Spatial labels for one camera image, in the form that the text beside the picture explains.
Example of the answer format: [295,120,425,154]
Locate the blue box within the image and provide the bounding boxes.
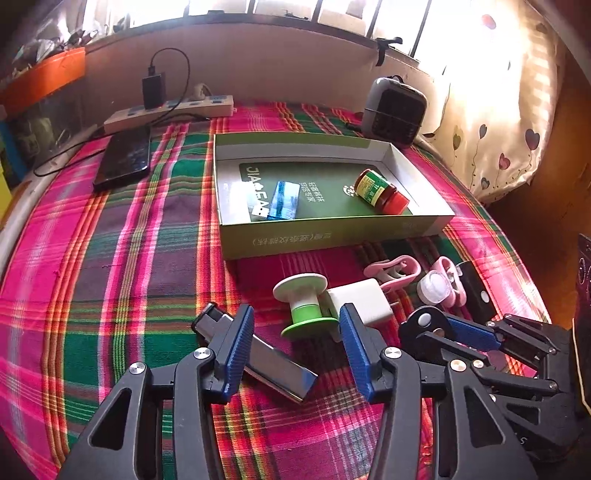
[0,117,26,188]

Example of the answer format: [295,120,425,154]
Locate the black charger cable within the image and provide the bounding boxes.
[33,46,214,178]

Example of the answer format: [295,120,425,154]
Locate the black rectangular remote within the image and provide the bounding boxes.
[455,261,498,324]

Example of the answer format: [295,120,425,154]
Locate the cream heart-print curtain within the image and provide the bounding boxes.
[424,0,570,205]

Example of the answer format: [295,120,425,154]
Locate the white charger plug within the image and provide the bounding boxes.
[321,278,400,329]

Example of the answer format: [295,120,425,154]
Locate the white power strip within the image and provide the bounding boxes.
[102,95,235,136]

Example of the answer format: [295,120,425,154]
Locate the black charger adapter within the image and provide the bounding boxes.
[141,65,167,110]

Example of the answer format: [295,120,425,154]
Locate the grey fan heater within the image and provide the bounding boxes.
[361,76,428,149]

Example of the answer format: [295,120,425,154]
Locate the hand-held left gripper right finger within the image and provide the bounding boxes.
[338,302,539,480]

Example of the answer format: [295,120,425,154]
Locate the blue card reader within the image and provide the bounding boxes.
[249,180,300,221]

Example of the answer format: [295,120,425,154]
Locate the glass tank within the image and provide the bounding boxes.
[8,85,95,155]

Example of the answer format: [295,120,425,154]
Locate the orange planter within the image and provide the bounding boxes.
[0,46,88,114]

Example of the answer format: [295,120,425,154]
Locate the white round cap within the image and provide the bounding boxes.
[417,271,451,305]

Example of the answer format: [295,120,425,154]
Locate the green cardboard box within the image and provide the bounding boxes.
[213,133,456,262]

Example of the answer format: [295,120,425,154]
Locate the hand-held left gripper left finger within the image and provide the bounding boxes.
[55,304,256,480]

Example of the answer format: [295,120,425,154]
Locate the silver and black rectangular device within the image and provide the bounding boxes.
[191,302,319,405]

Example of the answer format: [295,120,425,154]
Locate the green and white spool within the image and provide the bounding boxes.
[272,272,343,342]

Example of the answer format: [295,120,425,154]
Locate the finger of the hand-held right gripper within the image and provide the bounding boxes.
[444,313,571,365]
[416,330,561,403]

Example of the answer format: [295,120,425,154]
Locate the red-lid jar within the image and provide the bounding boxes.
[353,168,411,216]

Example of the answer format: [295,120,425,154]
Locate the yellow-green box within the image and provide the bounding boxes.
[0,161,16,221]

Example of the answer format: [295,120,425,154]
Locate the black window handle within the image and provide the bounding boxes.
[376,37,404,68]

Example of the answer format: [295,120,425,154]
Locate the black smartphone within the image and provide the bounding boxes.
[92,126,152,193]

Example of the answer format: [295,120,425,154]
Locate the potted plants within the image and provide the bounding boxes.
[9,28,100,70]

